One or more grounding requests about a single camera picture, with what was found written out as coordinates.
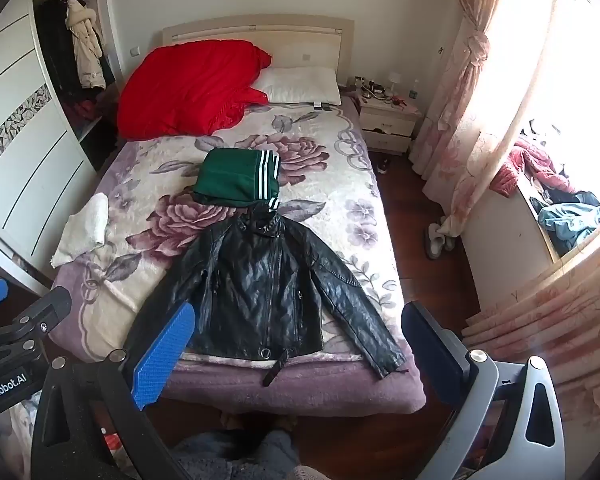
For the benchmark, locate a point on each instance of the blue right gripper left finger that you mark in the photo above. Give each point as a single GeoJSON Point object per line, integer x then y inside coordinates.
{"type": "Point", "coordinates": [156, 361]}

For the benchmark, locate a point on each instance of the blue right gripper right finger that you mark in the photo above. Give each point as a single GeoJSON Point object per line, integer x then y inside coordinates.
{"type": "Point", "coordinates": [438, 353]}

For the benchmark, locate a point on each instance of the white wardrobe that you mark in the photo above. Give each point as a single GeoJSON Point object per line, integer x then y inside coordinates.
{"type": "Point", "coordinates": [53, 134]}

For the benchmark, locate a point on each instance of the black phone on bed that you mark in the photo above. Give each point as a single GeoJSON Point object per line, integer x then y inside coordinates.
{"type": "Point", "coordinates": [321, 106]}

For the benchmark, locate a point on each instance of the beige wooden headboard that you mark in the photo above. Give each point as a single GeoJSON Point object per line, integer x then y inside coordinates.
{"type": "Point", "coordinates": [293, 40]}

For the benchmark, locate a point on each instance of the pink floral curtain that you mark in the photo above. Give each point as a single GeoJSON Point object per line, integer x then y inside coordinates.
{"type": "Point", "coordinates": [479, 102]}

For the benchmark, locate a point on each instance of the black leather jacket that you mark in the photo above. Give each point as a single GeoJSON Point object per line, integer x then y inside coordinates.
{"type": "Point", "coordinates": [259, 283]}

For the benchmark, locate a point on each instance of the white pillow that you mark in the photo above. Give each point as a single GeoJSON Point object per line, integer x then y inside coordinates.
{"type": "Point", "coordinates": [297, 85]}

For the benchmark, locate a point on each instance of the white bedside table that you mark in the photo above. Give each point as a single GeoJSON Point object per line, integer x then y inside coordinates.
{"type": "Point", "coordinates": [387, 125]}

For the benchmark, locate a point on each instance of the beige hanging coat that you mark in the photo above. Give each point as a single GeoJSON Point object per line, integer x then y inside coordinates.
{"type": "Point", "coordinates": [80, 22]}

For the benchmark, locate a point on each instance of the red duvet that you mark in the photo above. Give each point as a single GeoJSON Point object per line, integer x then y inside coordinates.
{"type": "Point", "coordinates": [191, 89]}

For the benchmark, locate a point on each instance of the clothes pile on windowsill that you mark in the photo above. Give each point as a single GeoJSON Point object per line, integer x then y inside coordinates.
{"type": "Point", "coordinates": [567, 215]}

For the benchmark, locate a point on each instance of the white slippers pair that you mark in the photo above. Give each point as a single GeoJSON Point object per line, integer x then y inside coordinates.
{"type": "Point", "coordinates": [436, 243]}

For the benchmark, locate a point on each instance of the white folded towel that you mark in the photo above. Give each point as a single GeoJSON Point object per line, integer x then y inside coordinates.
{"type": "Point", "coordinates": [83, 232]}

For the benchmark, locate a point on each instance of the green folded striped garment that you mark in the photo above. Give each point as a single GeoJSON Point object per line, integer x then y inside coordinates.
{"type": "Point", "coordinates": [238, 178]}

